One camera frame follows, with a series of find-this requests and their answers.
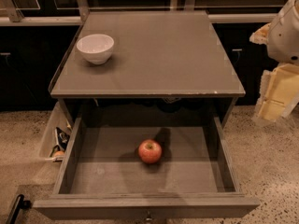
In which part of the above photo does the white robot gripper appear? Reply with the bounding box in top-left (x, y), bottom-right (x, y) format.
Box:
top-left (249, 0), bottom-right (299, 126)

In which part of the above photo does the red apple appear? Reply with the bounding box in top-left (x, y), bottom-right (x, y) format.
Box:
top-left (138, 139), bottom-right (162, 164)

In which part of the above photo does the grey counter cabinet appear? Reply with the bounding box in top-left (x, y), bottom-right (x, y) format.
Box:
top-left (50, 11), bottom-right (245, 119)

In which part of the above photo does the metal drawer knob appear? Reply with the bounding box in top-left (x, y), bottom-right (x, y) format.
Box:
top-left (145, 211), bottom-right (153, 224)

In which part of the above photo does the grey open top drawer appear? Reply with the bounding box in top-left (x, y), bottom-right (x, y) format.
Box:
top-left (34, 115), bottom-right (260, 219)

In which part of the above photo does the white ceramic bowl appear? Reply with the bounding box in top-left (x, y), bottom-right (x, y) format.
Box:
top-left (76, 34), bottom-right (114, 64)

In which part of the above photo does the grey back rail shelf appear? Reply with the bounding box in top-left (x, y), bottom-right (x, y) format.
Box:
top-left (0, 0), bottom-right (288, 26)

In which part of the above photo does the black handle bottom left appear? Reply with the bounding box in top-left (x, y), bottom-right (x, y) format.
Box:
top-left (6, 194), bottom-right (32, 224)

